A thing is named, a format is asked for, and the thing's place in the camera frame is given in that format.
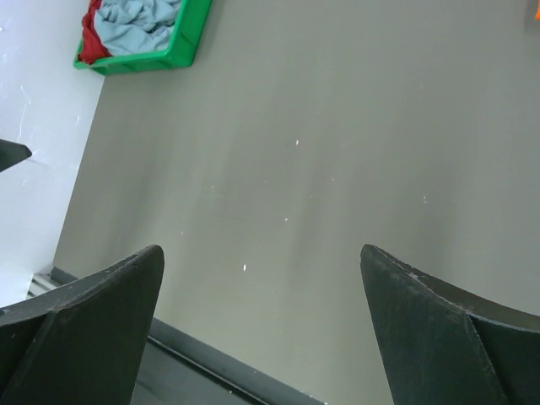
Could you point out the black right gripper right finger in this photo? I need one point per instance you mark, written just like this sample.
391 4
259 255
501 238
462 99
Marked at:
440 344

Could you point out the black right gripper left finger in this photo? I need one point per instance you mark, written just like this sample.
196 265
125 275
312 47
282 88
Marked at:
82 343

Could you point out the orange t shirt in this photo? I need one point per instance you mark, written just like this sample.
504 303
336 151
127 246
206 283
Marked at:
536 12

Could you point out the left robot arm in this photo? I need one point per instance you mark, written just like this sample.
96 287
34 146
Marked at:
12 153

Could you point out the dark red t shirt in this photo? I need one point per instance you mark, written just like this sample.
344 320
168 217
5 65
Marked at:
92 48

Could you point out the green plastic bin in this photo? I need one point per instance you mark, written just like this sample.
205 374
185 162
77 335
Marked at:
179 53

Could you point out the grey-blue t shirt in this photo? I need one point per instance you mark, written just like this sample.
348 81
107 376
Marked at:
133 27

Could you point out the aluminium front rail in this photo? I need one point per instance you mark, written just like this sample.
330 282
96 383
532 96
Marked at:
41 283

